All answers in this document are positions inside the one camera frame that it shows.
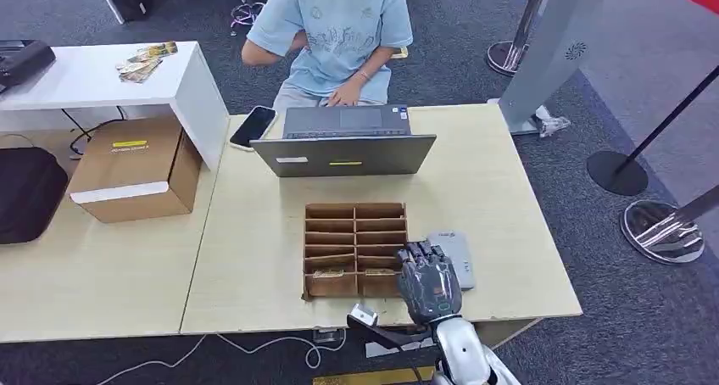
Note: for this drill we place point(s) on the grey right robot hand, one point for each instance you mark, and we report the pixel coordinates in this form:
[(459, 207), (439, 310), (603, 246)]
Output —
[(429, 284)]

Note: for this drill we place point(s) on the person's left hand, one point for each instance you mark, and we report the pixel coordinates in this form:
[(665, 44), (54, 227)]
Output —
[(344, 94)]

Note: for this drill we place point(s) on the grey card reader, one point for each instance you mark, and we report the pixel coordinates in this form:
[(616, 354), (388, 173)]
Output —
[(462, 259)]

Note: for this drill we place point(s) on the card with printed edge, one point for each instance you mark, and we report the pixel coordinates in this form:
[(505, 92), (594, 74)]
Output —
[(328, 273), (379, 271)]

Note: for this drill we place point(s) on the grey laptop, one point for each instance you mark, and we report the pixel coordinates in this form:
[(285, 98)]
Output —
[(342, 155)]

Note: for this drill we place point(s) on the person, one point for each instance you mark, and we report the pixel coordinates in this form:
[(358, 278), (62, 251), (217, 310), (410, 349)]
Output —
[(337, 28)]

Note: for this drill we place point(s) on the yellow stool seat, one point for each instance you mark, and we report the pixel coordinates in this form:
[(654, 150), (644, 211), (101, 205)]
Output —
[(400, 52)]

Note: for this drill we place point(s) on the white paper sheet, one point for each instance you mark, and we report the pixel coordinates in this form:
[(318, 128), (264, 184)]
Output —
[(387, 350)]

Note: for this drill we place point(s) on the black smartphone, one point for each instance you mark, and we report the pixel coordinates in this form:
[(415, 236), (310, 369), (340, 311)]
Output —
[(254, 126)]

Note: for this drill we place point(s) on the wooden card box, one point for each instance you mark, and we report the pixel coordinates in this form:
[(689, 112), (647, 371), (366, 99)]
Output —
[(331, 242)]

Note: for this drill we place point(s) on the grey power adapter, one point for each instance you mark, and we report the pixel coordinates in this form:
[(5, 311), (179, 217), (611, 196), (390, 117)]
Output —
[(328, 336)]

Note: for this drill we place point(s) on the chrome stanchion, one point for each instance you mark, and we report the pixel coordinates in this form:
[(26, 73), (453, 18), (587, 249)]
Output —
[(508, 56), (663, 236)]

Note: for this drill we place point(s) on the clear plastic wrap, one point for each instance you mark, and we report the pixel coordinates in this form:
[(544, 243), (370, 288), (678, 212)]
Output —
[(553, 123)]

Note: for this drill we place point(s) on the grey kiosk stand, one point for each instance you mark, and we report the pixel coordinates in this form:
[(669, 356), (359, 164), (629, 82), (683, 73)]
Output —
[(556, 51)]

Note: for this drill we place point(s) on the black stanchion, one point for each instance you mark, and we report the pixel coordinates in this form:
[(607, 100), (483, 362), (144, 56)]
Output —
[(617, 174)]

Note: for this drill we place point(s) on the brown cardboard box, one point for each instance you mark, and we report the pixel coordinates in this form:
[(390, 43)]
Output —
[(132, 169)]

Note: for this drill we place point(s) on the white side table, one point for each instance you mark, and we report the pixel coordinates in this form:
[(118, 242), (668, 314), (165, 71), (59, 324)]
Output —
[(84, 79)]

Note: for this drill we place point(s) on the black bag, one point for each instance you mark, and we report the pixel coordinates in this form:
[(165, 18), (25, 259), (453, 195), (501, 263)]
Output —
[(28, 194)]

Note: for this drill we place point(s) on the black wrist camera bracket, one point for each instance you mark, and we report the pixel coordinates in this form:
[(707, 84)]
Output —
[(393, 336)]

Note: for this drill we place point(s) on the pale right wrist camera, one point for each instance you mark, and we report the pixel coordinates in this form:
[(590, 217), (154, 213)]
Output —
[(363, 315)]

